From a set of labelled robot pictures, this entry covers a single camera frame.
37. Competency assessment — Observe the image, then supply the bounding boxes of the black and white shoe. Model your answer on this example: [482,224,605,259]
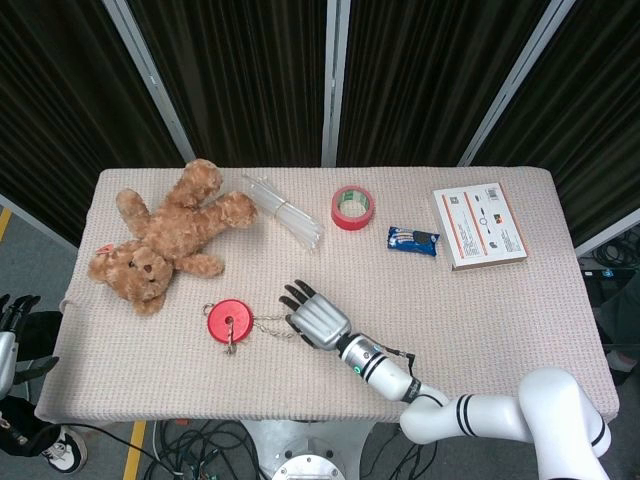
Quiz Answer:
[42,424,89,474]

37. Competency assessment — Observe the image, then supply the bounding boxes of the beige woven tablecloth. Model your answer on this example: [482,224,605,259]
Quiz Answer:
[34,166,621,426]

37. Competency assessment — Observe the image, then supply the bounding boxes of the floor cable tangle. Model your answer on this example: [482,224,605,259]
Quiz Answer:
[144,419,261,480]

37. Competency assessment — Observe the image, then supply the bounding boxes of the blue cookie packet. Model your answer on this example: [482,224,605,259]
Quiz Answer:
[385,225,441,259]

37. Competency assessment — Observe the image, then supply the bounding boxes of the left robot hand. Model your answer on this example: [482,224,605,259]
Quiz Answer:
[0,293,60,399]

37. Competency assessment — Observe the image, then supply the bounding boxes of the bundle of clear sticks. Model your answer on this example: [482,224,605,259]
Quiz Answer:
[241,173,325,254]

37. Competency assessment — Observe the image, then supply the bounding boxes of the metal robot base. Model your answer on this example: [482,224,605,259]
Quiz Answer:
[239,419,376,480]

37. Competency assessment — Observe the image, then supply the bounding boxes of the straight aluminium frame post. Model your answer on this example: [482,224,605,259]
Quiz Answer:
[320,0,351,168]

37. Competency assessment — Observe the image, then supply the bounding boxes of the white cardboard box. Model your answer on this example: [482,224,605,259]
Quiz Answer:
[432,181,530,272]

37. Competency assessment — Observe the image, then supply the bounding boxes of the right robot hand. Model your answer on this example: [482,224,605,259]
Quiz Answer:
[278,279,353,351]

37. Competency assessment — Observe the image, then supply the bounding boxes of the black curtain panel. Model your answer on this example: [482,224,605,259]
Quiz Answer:
[472,0,640,246]
[127,0,331,168]
[337,0,556,168]
[0,0,186,246]

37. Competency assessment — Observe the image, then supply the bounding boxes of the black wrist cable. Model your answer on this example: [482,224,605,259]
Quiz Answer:
[59,423,166,464]
[372,343,419,384]

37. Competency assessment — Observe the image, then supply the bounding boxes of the black cable coil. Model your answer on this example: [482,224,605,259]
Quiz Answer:
[579,234,640,281]

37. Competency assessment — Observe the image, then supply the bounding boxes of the aluminium frame rail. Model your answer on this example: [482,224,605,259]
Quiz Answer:
[0,193,80,249]
[573,207,640,257]

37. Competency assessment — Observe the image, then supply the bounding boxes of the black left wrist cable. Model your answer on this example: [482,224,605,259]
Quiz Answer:
[59,423,166,464]

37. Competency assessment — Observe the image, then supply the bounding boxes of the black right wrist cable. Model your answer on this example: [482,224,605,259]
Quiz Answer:
[372,343,419,384]

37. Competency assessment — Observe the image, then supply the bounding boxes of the red disc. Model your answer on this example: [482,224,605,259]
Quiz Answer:
[207,298,256,345]

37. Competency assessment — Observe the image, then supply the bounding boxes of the brown teddy bear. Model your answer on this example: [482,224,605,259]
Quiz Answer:
[87,158,260,317]

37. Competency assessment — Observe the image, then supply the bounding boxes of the red tape roll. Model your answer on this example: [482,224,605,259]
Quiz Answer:
[330,185,376,232]

